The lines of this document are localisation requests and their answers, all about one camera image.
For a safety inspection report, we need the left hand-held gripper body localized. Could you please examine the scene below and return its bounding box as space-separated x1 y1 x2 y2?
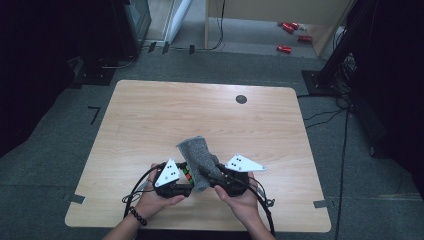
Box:
153 158 194 200

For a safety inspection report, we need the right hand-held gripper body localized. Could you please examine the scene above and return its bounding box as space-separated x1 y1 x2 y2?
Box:
212 153 267 198

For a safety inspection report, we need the grey cloth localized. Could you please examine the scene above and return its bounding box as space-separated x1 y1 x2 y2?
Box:
175 135 224 193

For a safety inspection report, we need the person's left hand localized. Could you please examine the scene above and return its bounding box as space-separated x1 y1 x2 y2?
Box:
134 162 186 220

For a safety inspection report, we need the person's right hand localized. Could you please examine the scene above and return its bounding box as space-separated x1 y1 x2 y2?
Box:
213 171 263 228

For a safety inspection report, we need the grey tape strip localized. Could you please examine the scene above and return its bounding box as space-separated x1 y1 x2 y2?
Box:
312 198 330 210
62 192 86 205

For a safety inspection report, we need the black angled floor tape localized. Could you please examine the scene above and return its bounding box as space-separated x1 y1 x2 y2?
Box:
87 105 102 126

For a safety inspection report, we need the black stand with base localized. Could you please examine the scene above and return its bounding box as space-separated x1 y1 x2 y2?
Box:
301 0 379 98

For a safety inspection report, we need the white board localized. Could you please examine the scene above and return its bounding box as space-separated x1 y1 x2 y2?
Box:
162 0 195 45

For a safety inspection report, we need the dark cabinet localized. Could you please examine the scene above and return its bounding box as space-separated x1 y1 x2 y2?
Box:
111 0 153 58

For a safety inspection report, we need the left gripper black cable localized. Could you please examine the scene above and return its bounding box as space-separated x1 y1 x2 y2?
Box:
121 163 167 220

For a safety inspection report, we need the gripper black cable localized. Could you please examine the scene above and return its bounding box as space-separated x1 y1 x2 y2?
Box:
121 163 167 220
248 175 277 238

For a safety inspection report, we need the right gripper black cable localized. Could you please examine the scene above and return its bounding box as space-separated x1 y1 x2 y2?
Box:
248 175 277 238

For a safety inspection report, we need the dark beaded bracelet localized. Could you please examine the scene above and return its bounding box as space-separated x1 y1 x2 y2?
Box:
127 206 149 227

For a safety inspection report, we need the black floor cable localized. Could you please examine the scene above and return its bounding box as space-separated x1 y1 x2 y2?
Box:
334 108 351 240

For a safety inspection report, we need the bundle of black floor cables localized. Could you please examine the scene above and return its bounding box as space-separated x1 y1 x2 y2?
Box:
295 89 353 130

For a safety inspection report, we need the black floor base plate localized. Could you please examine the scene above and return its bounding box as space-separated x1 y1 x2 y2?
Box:
69 55 117 89

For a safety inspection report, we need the hanging black cable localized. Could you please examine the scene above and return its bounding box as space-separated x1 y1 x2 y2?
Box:
194 0 227 52

